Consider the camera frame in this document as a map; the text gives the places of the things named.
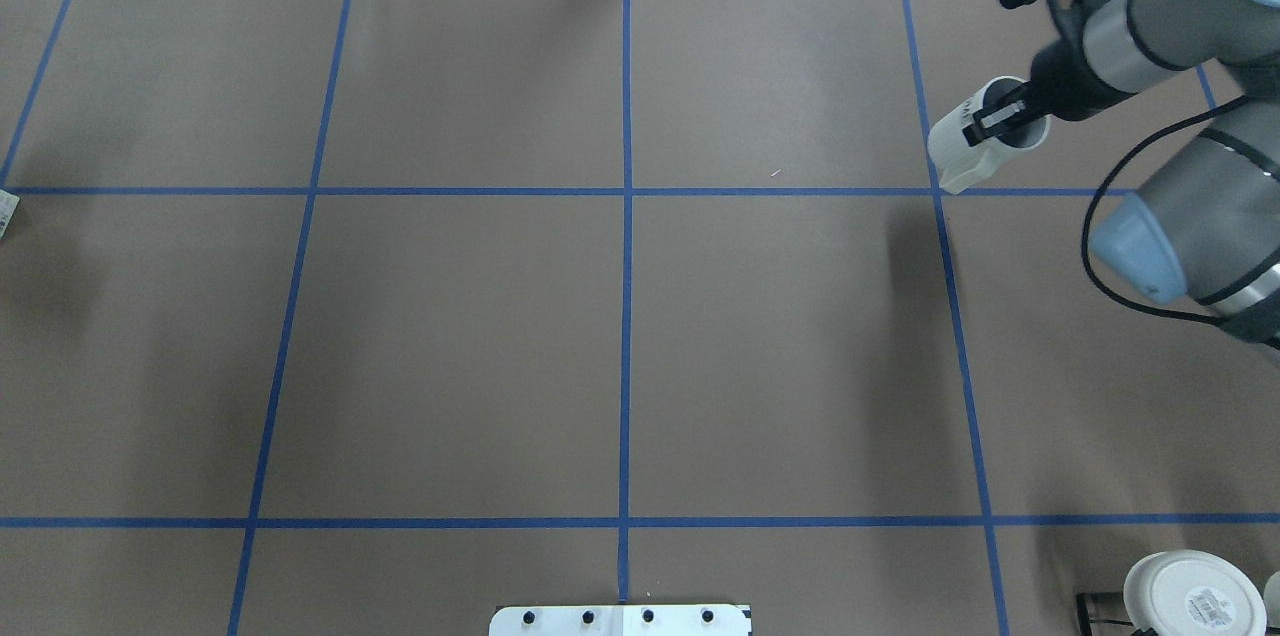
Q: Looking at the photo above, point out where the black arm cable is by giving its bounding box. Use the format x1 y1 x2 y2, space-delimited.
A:
1082 93 1251 322

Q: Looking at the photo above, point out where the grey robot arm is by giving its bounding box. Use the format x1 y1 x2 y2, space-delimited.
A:
927 0 1279 349

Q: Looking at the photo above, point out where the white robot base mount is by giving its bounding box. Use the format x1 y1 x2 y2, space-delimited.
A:
488 603 754 635

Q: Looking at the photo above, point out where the black wire dish rack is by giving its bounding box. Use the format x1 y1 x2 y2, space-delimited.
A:
1073 592 1137 636

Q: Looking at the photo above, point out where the blue white milk carton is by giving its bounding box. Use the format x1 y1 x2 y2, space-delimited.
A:
0 189 20 239

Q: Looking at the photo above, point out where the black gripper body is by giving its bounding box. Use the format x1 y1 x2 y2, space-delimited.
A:
998 0 1132 124

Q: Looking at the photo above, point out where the white ribbed mug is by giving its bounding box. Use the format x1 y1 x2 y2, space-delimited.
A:
927 77 1050 195

